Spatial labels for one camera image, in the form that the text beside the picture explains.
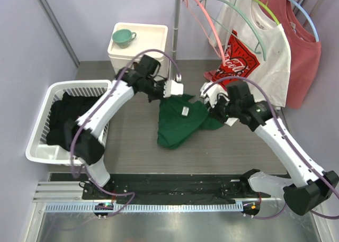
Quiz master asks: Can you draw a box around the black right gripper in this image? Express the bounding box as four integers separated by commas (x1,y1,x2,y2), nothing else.
207,92,240,124

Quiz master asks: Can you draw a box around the green t-shirt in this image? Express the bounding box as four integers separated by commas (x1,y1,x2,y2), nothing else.
157,94,224,149

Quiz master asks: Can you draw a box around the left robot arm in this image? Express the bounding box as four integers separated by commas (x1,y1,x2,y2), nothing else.
64,54,166,199

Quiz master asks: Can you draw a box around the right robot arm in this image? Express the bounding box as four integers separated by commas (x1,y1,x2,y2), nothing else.
201,81,338,216

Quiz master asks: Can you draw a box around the white graphic t-shirt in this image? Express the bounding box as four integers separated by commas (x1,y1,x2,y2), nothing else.
204,0,291,108

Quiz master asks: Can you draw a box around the black t-shirt in basket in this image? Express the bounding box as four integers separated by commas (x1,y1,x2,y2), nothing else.
46,92,101,151

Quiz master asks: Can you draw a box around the pink hanger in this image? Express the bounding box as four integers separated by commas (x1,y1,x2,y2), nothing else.
182,0,226,65

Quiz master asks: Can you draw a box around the red t-shirt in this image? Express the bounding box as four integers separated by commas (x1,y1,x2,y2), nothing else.
259,0,321,109

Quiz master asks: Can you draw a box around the mint green hanger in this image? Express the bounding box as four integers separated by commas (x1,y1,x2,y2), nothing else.
199,0,266,61

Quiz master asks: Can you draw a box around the lime green hanger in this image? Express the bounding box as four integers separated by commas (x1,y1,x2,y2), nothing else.
252,0,280,25

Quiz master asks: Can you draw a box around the blue hanger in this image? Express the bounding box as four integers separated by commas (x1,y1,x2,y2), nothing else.
288,0,320,42

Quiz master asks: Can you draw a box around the white drawer unit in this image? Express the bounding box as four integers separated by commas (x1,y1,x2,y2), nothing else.
107,22,168,73

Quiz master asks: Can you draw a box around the teal cup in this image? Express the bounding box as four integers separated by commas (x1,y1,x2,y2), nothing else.
112,29,137,49

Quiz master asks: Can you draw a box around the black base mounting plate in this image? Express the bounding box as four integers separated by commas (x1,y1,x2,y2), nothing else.
79,174,270,205

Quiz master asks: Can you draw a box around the white laundry basket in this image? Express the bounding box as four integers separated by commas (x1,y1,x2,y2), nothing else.
25,79,111,166

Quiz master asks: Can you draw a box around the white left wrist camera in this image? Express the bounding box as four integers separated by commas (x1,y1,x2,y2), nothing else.
163,74,184,98

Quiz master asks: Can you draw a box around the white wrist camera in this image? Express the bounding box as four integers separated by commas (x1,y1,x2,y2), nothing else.
163,74,184,98
200,82,228,108

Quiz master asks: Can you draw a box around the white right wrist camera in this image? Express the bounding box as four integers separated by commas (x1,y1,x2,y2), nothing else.
200,82,228,108

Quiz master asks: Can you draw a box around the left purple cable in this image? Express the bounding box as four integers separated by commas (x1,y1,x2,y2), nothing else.
69,48,183,218

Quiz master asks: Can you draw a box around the purple cable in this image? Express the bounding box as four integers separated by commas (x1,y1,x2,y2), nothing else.
202,76,339,221
69,48,183,218

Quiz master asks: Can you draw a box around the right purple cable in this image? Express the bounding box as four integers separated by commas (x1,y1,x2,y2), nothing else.
202,76,339,221

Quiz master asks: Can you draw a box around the perforated white cable duct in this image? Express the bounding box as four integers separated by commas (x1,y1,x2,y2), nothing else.
45,202,243,213

